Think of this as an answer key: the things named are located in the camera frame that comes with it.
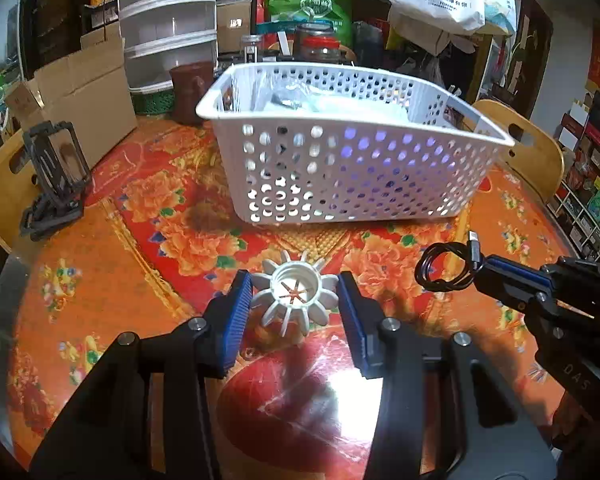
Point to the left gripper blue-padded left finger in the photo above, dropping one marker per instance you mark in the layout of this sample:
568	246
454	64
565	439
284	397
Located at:
226	316

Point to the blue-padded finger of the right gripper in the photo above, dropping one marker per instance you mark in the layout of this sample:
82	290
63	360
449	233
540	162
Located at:
520	265
527	292

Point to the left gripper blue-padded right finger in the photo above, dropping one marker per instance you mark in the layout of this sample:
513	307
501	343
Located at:
362	319

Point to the white flower-shaped plastic cap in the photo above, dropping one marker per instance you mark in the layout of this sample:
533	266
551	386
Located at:
294	291

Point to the blue masks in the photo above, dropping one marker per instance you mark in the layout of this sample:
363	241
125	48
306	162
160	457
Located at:
285	95

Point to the purple tissue pack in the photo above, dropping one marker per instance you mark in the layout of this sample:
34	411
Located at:
384	175

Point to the white shelf with goods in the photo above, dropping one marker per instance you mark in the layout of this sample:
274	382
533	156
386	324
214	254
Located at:
576	203

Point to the red floral tablecloth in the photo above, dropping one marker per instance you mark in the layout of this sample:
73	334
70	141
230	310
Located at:
159	239

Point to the right wooden chair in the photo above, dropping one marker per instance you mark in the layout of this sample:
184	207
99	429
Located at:
536	157

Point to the wooden chair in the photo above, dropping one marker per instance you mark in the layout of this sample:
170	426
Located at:
17	188
536	157

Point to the white perforated plastic basket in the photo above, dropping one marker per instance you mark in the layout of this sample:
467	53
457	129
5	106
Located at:
313	142

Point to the black phone stand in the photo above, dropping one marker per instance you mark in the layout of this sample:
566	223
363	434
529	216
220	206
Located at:
61	172

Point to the dark red cup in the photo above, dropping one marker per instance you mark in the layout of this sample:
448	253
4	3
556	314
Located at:
190	84

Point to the left wooden chair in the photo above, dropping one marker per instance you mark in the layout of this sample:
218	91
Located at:
17	188

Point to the cardboard box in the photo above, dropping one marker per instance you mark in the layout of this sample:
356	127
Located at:
87	88

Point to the red-lidded glass jar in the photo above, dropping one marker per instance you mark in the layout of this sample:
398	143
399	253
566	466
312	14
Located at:
316	42

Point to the stacked white plastic drawers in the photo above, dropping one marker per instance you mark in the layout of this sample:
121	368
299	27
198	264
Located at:
159	35

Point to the green shopping bag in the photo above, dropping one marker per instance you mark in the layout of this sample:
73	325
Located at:
336	12

